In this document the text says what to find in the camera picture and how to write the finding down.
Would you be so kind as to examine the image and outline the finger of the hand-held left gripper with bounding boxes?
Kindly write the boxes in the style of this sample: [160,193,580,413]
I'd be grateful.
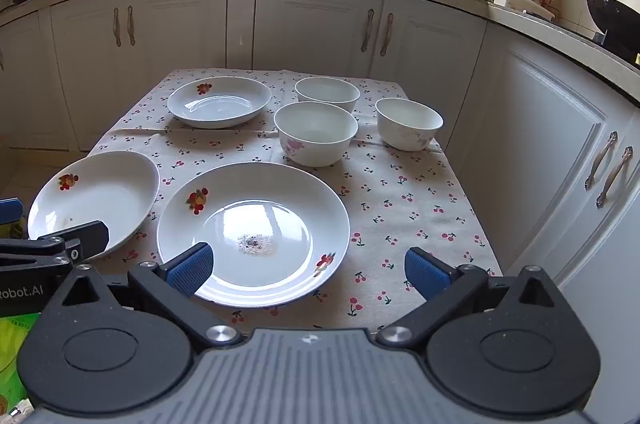
[0,198,25,225]
[0,220,110,266]

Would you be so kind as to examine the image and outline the white bowl pink flower print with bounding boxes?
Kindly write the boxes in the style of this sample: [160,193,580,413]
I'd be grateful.
[294,77,361,114]
[375,98,444,152]
[273,102,359,168]

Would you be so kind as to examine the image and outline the green snack package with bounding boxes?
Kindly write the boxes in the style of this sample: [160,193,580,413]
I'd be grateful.
[0,311,43,410]

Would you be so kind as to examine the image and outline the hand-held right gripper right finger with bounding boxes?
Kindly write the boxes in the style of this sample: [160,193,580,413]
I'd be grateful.
[376,247,576,350]

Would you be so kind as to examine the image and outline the large white fruit-print plate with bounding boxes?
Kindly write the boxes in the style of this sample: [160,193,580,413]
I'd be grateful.
[156,161,351,308]

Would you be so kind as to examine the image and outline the white kitchen cabinets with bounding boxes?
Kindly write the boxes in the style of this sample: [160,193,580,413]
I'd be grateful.
[0,0,640,355]

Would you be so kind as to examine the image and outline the cherry print tablecloth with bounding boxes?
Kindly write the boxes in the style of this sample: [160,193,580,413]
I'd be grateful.
[87,67,503,335]

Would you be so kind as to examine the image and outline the black wok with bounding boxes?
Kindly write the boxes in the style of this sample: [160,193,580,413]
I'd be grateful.
[580,0,640,55]

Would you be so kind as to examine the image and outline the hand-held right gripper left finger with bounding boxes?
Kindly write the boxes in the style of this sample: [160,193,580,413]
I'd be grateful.
[50,243,246,352]

